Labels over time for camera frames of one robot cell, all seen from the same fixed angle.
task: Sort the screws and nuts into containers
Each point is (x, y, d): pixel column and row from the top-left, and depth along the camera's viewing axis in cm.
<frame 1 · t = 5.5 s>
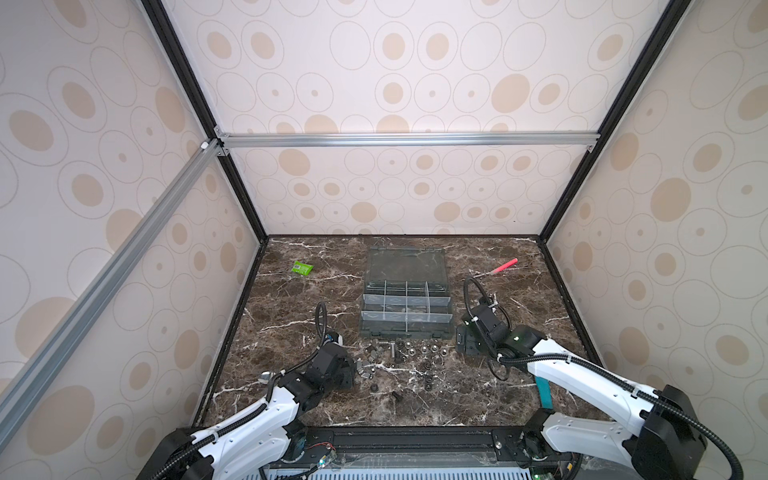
left hand: (360, 366, 85), fingers open
right hand: (473, 337, 84), fingers open
clear plastic organizer box: (406, 294, 99), point 5 cm above the table
green snack packet: (302, 268, 111), on the table
teal tool handle: (543, 401, 82), on the table
silver hex nut: (412, 352, 91), on the table
silver hex nut 2: (424, 350, 91), on the table
silver hex nut 3: (434, 348, 91), on the table
silver hex nut 4: (444, 351, 91), on the table
silver bolt: (392, 349, 91), on the table
black small nut: (374, 388, 83), on the table
black small screw: (398, 398, 83), on the table

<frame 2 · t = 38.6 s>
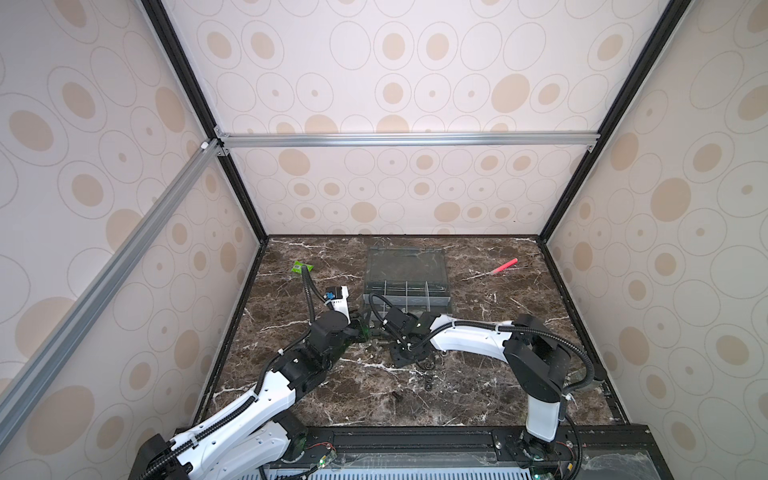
left hand: (374, 308, 76), fingers open
right hand: (398, 359, 88), fingers open
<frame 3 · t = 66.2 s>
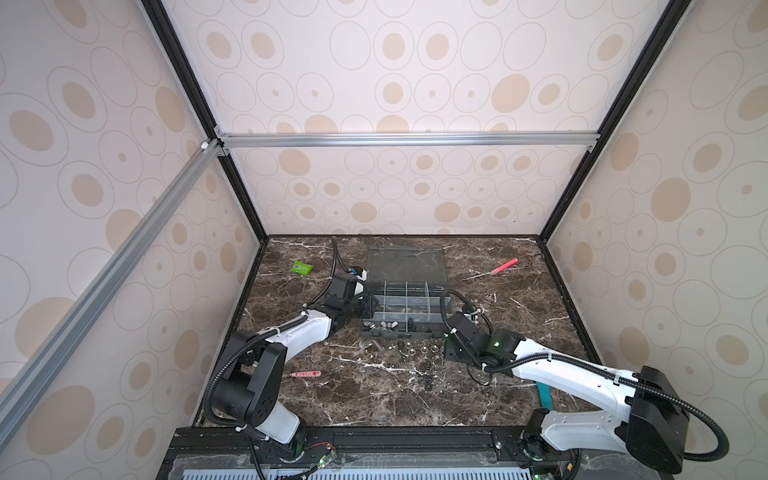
left hand: (381, 296, 90), fingers open
right hand: (450, 346, 83), fingers open
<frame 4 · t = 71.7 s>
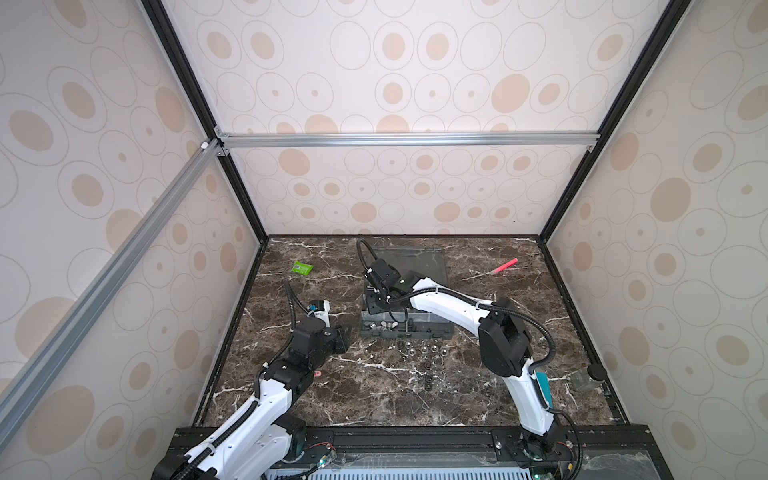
left hand: (353, 323, 82), fingers open
right hand: (372, 303, 92), fingers open
black round knob: (597, 372, 80), point 8 cm above the table
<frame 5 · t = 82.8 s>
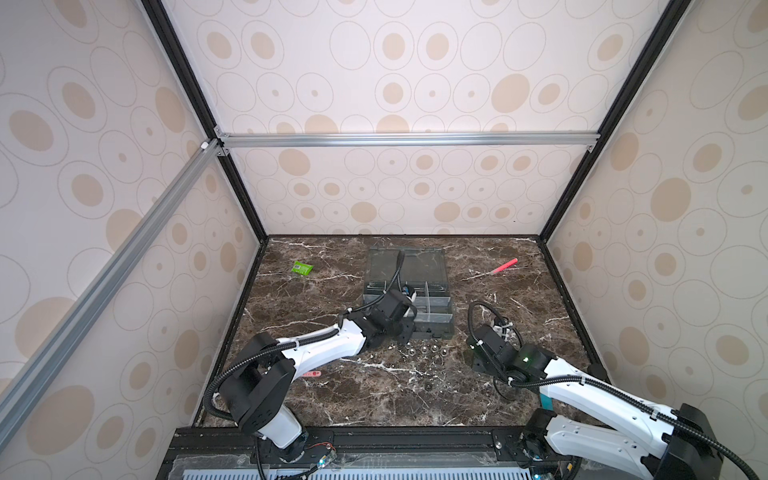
left hand: (416, 319, 85), fingers closed
right hand: (479, 356, 82), fingers open
